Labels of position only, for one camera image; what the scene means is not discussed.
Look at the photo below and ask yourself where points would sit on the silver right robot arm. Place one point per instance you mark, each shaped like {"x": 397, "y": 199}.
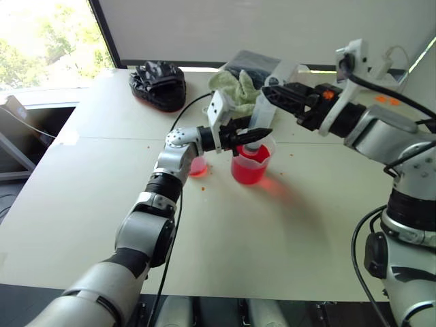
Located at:
{"x": 405, "y": 204}

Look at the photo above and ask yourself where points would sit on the small cup of red liquid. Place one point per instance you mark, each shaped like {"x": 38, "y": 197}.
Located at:
{"x": 198, "y": 168}

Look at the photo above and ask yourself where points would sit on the grey rounded shape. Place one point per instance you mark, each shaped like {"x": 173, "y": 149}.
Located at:
{"x": 175, "y": 311}

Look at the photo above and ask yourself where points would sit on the black crumpled bag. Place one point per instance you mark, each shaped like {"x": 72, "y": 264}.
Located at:
{"x": 158, "y": 86}

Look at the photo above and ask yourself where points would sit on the dark monitor panel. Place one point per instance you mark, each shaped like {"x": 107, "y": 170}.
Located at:
{"x": 15, "y": 109}

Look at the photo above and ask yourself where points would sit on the grey metal frame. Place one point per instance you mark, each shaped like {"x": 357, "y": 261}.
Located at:
{"x": 17, "y": 160}

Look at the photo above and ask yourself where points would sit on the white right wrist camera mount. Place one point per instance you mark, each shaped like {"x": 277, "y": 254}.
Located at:
{"x": 357, "y": 51}

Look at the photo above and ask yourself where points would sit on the orange sticker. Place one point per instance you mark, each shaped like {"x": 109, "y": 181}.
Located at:
{"x": 394, "y": 101}
{"x": 383, "y": 99}

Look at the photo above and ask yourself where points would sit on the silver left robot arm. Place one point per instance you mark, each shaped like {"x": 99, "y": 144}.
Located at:
{"x": 136, "y": 235}

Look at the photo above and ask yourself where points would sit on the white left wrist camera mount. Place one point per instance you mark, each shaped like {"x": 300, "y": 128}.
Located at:
{"x": 218, "y": 109}

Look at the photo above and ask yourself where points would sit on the black window frame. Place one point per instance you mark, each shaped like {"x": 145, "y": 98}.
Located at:
{"x": 105, "y": 34}

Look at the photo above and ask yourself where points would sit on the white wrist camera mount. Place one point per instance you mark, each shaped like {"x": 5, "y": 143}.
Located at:
{"x": 357, "y": 51}
{"x": 218, "y": 109}

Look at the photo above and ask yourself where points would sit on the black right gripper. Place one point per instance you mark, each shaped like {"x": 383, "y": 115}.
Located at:
{"x": 320, "y": 105}

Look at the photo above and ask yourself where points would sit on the pale green towel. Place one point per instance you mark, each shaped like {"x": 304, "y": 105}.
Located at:
{"x": 231, "y": 88}

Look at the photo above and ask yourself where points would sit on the large cup of red liquid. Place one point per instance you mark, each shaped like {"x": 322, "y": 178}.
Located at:
{"x": 250, "y": 170}

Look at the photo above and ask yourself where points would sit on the white roller blind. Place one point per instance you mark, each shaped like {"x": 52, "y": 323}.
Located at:
{"x": 238, "y": 27}

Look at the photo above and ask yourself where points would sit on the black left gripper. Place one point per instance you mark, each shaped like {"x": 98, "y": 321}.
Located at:
{"x": 229, "y": 138}

